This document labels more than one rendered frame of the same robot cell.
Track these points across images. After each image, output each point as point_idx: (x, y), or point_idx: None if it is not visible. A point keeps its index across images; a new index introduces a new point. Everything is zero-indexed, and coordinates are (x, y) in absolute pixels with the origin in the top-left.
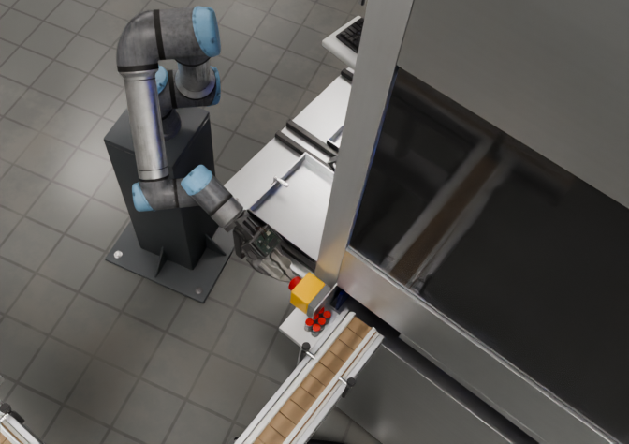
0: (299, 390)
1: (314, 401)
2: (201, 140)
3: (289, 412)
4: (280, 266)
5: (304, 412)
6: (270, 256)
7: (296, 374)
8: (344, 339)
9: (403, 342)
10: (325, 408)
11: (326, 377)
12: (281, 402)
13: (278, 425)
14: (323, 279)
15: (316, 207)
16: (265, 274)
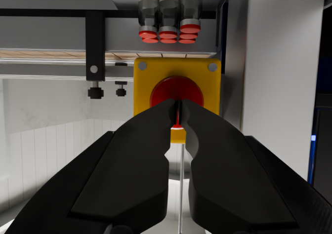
0: (58, 52)
1: (73, 57)
2: None
3: (31, 53)
4: (189, 146)
5: (54, 56)
6: (196, 219)
7: (63, 51)
8: (167, 55)
9: (220, 42)
10: (82, 61)
11: (105, 57)
12: (19, 76)
13: (7, 53)
14: (231, 100)
15: None
16: (96, 143)
